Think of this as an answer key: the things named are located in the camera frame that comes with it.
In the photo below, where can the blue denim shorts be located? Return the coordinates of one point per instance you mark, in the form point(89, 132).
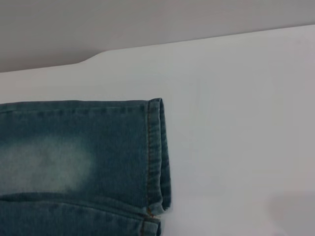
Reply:
point(73, 147)

